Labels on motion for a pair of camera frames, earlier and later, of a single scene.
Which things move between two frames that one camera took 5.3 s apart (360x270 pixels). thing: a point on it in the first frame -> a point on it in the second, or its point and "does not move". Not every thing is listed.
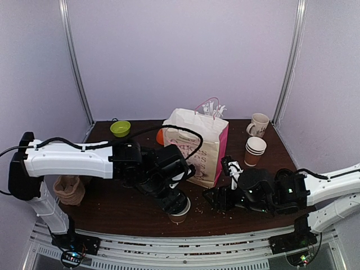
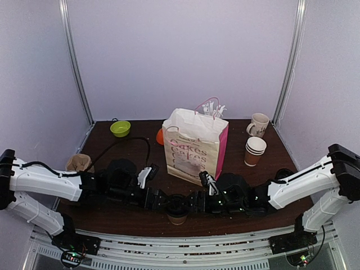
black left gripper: x=174 y=201 -> x=144 y=202
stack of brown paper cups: x=255 y=147 does not move
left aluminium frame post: x=64 y=15 does not move
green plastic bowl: x=120 y=129 does not move
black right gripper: x=225 y=194 -> x=198 y=201
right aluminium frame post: x=292 y=62 does not move
